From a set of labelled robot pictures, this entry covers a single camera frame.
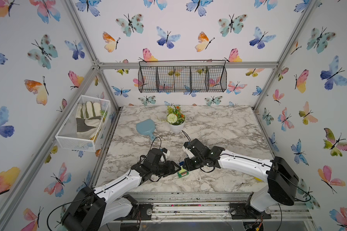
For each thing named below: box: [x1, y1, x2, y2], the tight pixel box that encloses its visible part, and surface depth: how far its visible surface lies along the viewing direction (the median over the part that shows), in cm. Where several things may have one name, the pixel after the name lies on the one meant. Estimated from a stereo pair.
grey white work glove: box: [75, 101, 107, 140], surface depth 76 cm
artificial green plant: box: [166, 104, 186, 126], surface depth 97 cm
